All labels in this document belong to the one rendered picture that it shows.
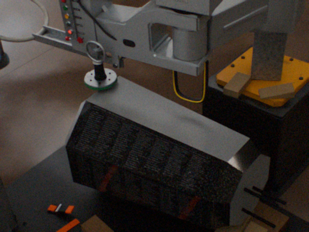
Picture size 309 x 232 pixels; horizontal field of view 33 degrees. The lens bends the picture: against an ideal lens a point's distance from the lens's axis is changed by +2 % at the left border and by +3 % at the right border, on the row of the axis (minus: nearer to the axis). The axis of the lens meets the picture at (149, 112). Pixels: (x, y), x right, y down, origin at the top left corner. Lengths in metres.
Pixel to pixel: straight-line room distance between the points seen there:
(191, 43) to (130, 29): 0.37
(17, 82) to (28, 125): 0.67
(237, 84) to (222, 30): 0.56
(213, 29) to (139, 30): 0.41
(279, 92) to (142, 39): 0.95
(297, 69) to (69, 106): 2.04
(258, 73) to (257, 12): 0.54
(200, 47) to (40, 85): 2.44
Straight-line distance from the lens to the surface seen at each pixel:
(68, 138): 3.36
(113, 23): 2.94
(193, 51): 2.78
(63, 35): 3.47
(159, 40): 2.95
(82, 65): 5.11
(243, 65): 3.58
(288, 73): 3.53
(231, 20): 2.89
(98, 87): 3.31
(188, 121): 3.06
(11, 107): 4.76
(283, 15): 3.12
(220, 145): 2.91
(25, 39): 3.47
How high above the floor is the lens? 2.79
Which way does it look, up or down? 39 degrees down
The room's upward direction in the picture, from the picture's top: 5 degrees counter-clockwise
